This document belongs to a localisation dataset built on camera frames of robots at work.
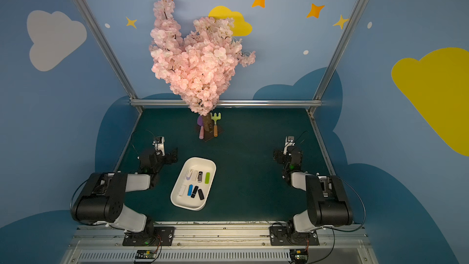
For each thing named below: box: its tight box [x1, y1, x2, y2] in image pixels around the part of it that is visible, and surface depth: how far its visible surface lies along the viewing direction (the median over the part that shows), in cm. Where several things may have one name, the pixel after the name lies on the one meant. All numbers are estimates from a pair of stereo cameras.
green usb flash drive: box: [204, 172, 211, 184], surface depth 92 cm
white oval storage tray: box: [170, 157, 217, 211], surface depth 90 cm
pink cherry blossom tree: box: [149, 0, 256, 131], surface depth 66 cm
